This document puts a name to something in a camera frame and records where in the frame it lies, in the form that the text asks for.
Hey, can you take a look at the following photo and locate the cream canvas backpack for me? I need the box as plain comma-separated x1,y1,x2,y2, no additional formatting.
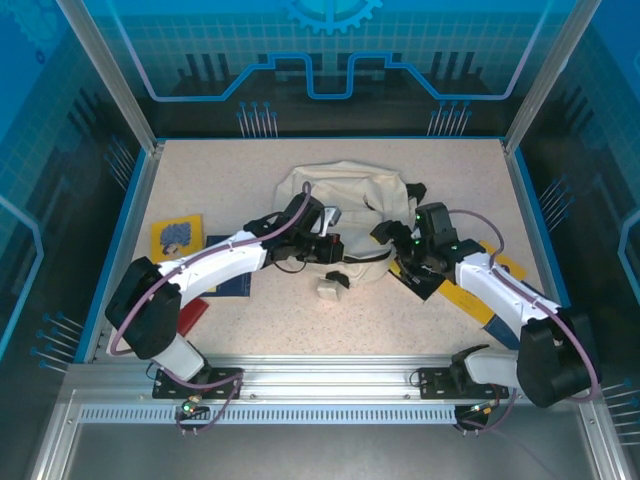
272,159,427,302

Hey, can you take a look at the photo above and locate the navy book with yellow label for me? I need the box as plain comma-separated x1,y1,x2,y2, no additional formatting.
204,234,251,299

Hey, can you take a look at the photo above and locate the plain navy blue book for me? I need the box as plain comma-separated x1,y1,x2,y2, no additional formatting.
480,313,521,351

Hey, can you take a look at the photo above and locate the red pencil case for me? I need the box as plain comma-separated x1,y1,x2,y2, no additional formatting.
177,298,210,336

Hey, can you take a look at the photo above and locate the blue printed side panel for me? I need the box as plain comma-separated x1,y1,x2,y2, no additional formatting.
0,0,154,480
514,0,640,480

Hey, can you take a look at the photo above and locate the blue printed back panel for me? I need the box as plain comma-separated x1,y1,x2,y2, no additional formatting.
79,0,571,140

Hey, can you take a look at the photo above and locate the aluminium side rail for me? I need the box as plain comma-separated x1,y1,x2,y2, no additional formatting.
82,140,167,365
501,139,591,365

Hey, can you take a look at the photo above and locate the aluminium front rail beam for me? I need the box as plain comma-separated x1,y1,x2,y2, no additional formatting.
64,353,599,407

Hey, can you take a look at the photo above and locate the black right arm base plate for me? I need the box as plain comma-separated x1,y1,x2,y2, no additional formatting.
417,367,510,401

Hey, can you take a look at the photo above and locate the cable plug with green light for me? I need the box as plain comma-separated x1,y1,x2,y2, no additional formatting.
175,395,209,421
458,399,501,424

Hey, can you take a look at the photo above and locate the slotted aluminium cable duct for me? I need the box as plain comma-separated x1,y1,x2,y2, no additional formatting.
78,405,459,426

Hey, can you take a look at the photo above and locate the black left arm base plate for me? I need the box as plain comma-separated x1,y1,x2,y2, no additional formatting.
152,367,246,401

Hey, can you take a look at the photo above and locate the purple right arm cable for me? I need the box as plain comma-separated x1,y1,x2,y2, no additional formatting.
448,209,601,437

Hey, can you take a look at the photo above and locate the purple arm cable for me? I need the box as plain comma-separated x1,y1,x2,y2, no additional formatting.
109,180,314,437
448,209,601,437

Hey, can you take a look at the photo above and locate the aluminium frame post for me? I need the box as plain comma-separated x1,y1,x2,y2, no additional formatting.
501,0,602,154
53,0,167,154

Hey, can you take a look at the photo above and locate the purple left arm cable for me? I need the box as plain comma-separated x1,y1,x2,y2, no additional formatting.
109,180,314,437

